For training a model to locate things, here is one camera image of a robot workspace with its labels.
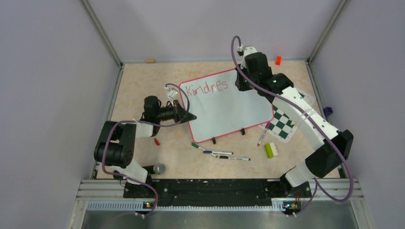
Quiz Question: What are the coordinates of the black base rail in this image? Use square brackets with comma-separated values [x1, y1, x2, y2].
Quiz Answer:
[123, 179, 312, 207]

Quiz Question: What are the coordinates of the lime green toy brick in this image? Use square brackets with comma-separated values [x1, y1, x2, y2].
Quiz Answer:
[264, 143, 278, 159]

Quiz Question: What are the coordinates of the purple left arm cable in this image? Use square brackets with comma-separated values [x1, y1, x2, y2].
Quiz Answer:
[101, 83, 191, 219]

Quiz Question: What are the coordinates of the black microphone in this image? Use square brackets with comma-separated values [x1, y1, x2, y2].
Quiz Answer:
[142, 163, 166, 176]

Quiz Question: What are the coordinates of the purple-capped marker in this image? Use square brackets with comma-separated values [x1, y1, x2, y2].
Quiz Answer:
[257, 122, 271, 146]

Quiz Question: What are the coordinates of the orange block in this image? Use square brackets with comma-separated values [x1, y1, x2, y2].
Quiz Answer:
[275, 56, 282, 66]

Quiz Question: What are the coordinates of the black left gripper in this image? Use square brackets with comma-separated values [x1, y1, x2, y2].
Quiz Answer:
[156, 100, 196, 125]

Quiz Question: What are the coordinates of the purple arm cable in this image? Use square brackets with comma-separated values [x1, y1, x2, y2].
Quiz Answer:
[231, 35, 354, 219]
[101, 83, 191, 219]

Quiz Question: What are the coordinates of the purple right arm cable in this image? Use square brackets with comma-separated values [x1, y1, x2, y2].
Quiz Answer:
[231, 35, 354, 219]

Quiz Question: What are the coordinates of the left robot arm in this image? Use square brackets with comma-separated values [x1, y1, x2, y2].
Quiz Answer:
[94, 96, 197, 197]

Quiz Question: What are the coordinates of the green white chessboard mat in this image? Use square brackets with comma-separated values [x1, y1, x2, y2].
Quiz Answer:
[267, 89, 316, 143]

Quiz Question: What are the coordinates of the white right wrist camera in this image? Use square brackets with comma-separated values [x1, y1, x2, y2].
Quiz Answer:
[236, 45, 257, 58]

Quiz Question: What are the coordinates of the pink-framed whiteboard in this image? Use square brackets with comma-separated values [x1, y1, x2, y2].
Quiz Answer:
[179, 69, 274, 143]

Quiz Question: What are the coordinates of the black-capped marker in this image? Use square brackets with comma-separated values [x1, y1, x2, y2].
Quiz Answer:
[219, 156, 250, 161]

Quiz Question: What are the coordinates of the green-capped marker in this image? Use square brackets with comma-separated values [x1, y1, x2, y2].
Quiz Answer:
[191, 142, 218, 158]

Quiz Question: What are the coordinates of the blue-capped marker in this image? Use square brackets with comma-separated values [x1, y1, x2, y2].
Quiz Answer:
[203, 150, 234, 155]

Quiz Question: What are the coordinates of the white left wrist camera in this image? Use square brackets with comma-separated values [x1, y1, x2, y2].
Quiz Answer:
[164, 86, 178, 103]

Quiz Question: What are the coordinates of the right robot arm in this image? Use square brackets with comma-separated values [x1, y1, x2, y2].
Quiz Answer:
[235, 47, 353, 197]

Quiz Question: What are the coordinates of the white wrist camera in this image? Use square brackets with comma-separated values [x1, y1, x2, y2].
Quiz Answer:
[236, 45, 257, 58]
[164, 86, 178, 103]

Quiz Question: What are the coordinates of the purple object at wall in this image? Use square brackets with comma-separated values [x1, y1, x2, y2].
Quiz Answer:
[322, 107, 333, 117]

